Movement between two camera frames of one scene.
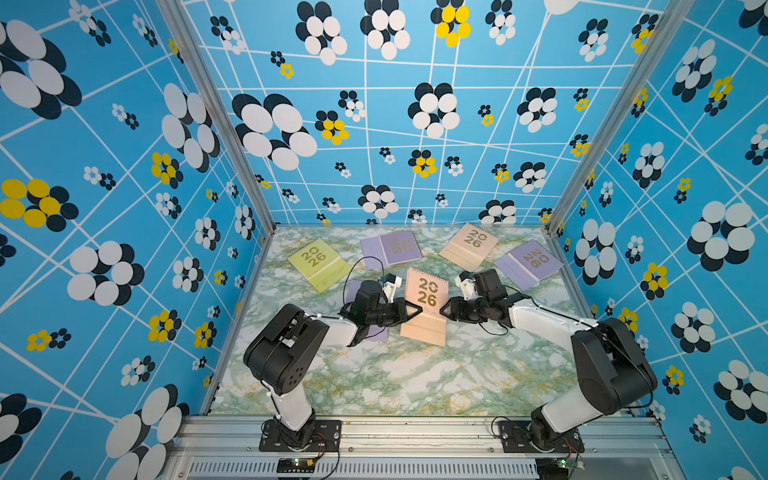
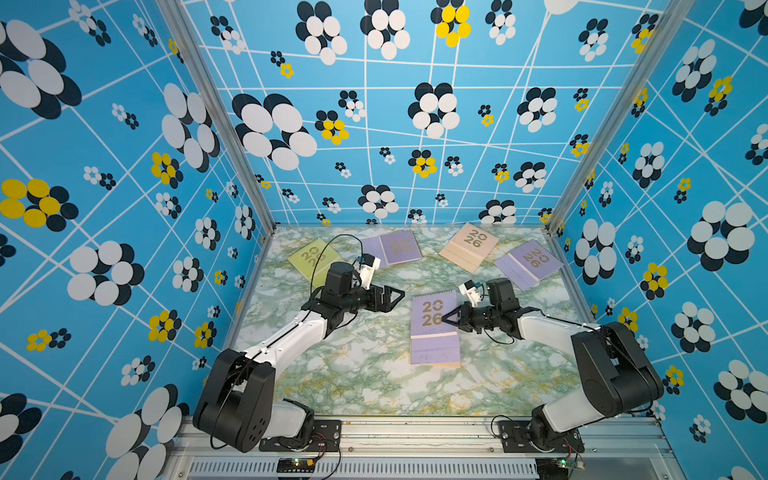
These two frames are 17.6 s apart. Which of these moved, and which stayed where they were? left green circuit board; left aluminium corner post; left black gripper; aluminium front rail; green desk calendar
Moved: left black gripper
Stayed: left green circuit board; left aluminium corner post; green desk calendar; aluminium front rail
